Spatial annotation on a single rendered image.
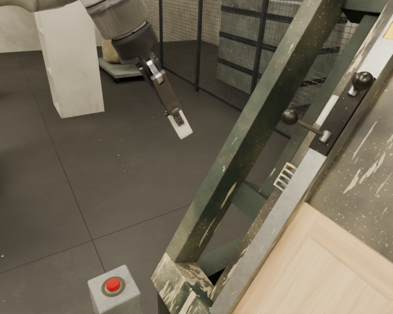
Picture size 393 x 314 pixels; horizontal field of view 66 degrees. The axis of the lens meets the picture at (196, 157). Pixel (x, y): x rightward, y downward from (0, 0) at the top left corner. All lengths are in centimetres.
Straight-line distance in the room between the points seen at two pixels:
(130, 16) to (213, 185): 58
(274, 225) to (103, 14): 60
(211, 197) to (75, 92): 358
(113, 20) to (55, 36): 365
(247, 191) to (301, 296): 33
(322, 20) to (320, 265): 65
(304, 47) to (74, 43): 353
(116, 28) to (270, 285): 67
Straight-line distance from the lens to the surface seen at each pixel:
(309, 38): 95
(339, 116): 77
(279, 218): 80
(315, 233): 78
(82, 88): 435
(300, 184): 78
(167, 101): 56
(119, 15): 51
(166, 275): 106
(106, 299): 95
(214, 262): 120
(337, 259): 76
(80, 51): 424
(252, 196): 94
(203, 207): 95
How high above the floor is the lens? 171
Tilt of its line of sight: 31 degrees down
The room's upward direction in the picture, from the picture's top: 3 degrees clockwise
